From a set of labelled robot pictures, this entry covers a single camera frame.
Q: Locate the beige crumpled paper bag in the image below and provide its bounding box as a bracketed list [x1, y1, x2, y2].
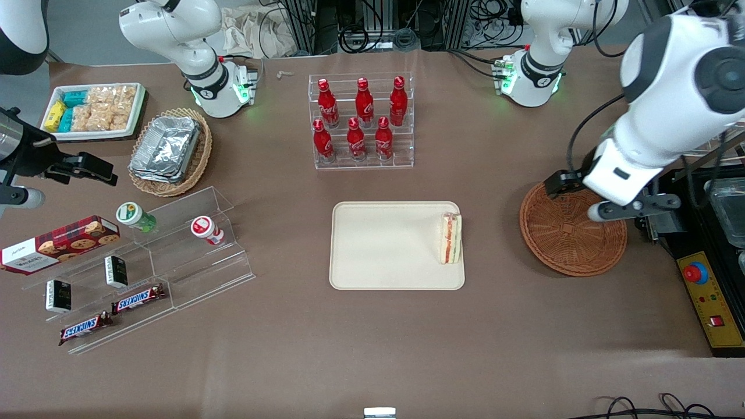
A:
[220, 5, 299, 59]

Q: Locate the small black white box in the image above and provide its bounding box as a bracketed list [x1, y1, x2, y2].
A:
[45, 279, 73, 315]
[104, 255, 129, 290]

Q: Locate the black base cable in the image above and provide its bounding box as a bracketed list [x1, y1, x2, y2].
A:
[447, 49, 508, 80]

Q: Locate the clear acrylic bottle rack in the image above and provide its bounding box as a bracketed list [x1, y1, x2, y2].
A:
[308, 72, 415, 171]

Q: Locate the silver foil tray stack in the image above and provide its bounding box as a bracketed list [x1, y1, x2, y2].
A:
[129, 115, 202, 185]

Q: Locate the brown round wicker basket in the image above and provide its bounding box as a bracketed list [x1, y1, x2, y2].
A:
[519, 176, 629, 278]

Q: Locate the black floor cable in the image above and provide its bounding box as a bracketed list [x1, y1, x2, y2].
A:
[582, 392, 745, 419]

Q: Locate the yellow snack packet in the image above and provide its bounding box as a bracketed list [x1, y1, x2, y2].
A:
[43, 100, 67, 133]

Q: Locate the yellow control panel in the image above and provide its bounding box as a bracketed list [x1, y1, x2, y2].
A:
[675, 250, 745, 350]

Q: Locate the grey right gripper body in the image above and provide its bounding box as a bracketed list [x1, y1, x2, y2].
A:
[0, 108, 60, 178]

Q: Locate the light oval wicker basket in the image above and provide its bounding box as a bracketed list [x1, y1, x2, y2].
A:
[127, 107, 214, 198]

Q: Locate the white wire rack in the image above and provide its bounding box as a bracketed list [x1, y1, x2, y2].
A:
[684, 113, 745, 159]

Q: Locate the red capped drink bottle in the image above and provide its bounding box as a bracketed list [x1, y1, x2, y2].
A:
[190, 215, 226, 247]

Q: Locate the black machine housing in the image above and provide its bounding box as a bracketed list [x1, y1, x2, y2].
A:
[634, 166, 745, 358]

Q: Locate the brown Snickers bar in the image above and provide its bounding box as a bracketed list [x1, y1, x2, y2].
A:
[110, 283, 168, 316]
[58, 311, 115, 347]

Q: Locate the white rectangular snack tray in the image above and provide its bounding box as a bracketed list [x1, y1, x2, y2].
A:
[38, 82, 148, 143]

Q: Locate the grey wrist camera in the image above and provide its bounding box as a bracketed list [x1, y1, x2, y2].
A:
[586, 193, 682, 223]
[0, 185, 46, 211]

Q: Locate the coiled black cable bundle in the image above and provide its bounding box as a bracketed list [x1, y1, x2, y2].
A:
[338, 0, 421, 54]

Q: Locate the red tartan cookie box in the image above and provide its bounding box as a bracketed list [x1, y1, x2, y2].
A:
[0, 215, 122, 276]

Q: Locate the red cola bottle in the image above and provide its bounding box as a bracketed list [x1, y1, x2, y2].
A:
[317, 79, 340, 129]
[354, 77, 375, 129]
[346, 117, 368, 162]
[312, 118, 336, 164]
[389, 76, 408, 128]
[374, 116, 395, 161]

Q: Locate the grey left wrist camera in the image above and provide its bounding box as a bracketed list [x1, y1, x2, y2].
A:
[586, 193, 682, 223]

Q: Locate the beige rectangular tray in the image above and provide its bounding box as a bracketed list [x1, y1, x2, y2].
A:
[329, 201, 466, 291]

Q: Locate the triangular sandwich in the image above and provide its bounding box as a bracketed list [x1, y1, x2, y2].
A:
[437, 211, 463, 265]

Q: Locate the clear acrylic stepped shelf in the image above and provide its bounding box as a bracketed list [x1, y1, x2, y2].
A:
[20, 186, 257, 356]

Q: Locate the clear plastic container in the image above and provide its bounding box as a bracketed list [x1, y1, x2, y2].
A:
[703, 177, 745, 250]

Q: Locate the clear bag of crackers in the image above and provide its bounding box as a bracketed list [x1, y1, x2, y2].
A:
[87, 85, 138, 109]
[110, 102, 136, 131]
[71, 104, 114, 133]

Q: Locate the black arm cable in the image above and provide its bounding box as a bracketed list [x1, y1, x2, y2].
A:
[565, 93, 627, 176]

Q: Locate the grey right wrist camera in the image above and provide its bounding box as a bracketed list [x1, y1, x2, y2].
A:
[0, 185, 46, 211]

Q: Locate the aluminium frame post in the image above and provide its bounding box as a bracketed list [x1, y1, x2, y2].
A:
[282, 0, 320, 56]

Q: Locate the green capped drink bottle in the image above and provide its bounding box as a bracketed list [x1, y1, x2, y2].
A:
[115, 201, 158, 234]

